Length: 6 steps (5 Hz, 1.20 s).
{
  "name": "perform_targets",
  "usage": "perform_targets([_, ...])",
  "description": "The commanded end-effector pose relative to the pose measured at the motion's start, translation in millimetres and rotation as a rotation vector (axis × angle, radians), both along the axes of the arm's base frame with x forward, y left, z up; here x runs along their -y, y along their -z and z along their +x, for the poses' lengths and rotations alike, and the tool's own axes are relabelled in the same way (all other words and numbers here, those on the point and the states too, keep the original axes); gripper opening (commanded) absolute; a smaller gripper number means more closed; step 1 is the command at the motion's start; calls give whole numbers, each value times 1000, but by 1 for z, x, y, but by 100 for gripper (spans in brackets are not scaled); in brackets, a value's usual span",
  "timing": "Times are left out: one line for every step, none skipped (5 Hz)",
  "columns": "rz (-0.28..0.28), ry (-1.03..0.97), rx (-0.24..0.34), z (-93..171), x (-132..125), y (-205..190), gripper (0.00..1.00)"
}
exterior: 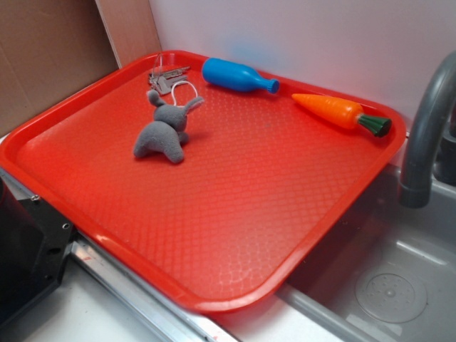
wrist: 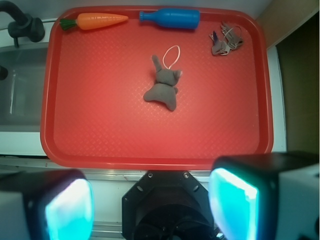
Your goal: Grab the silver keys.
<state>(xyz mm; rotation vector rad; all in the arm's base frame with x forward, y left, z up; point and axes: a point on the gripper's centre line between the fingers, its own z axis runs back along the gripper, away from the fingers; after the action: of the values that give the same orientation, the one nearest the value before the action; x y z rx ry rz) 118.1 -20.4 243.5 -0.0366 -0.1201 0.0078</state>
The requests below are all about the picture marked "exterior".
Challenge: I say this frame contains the silver keys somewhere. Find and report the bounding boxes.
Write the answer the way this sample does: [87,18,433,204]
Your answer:
[148,53,190,95]

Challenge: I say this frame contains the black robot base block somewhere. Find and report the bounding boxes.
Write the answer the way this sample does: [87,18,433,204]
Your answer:
[1,182,76,328]

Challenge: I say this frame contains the red plastic tray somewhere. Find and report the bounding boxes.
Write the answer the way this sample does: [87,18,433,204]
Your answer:
[1,51,406,314]

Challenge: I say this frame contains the grey plush bunny toy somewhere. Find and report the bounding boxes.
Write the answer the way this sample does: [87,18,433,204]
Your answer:
[133,81,204,164]

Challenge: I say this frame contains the blue plastic toy bottle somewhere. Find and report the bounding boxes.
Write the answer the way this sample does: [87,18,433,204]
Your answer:
[202,58,280,94]

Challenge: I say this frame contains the orange plastic toy carrot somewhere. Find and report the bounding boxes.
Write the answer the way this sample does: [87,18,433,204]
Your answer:
[291,93,393,138]

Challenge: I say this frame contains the grey toy faucet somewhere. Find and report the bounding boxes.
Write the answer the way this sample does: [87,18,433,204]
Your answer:
[398,52,455,208]

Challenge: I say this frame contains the grey plastic toy sink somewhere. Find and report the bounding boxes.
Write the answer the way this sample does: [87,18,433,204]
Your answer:
[278,167,455,341]

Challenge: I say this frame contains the brown cardboard panel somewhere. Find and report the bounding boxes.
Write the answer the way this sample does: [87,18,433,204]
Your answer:
[1,1,161,135]

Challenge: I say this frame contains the silver metal rail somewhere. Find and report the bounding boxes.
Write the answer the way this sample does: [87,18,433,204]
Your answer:
[0,166,236,342]

